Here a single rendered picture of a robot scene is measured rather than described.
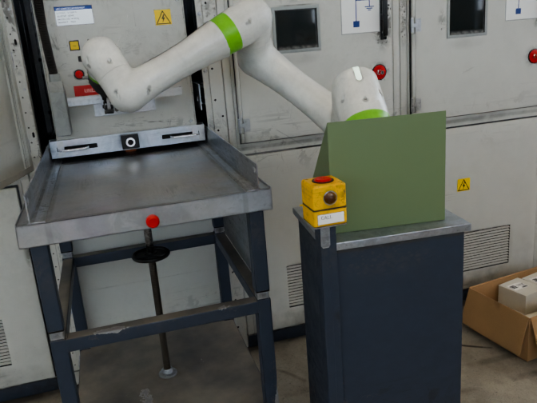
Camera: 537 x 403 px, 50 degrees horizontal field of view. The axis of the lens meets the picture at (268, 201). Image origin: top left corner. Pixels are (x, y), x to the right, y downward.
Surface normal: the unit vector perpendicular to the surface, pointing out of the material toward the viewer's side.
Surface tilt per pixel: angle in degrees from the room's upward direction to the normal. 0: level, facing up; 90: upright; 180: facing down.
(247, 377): 0
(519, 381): 0
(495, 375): 0
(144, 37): 90
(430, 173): 90
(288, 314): 90
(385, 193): 90
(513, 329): 76
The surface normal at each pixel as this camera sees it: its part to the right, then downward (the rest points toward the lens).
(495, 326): -0.90, -0.04
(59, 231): 0.28, 0.25
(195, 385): -0.07, -0.96
